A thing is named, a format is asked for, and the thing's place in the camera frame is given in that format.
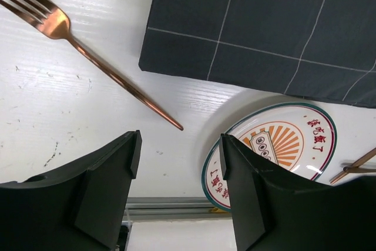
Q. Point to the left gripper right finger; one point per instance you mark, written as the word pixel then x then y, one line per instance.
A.
pixel 275 209

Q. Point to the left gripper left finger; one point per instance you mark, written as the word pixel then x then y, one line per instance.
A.
pixel 78 206

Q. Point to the patterned ceramic plate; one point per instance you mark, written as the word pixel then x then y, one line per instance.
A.
pixel 299 137

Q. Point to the copper fork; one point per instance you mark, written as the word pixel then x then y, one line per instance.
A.
pixel 47 18

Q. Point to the dark grey checked cloth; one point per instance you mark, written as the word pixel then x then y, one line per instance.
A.
pixel 321 50

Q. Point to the aluminium frame rail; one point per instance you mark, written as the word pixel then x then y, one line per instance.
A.
pixel 171 208

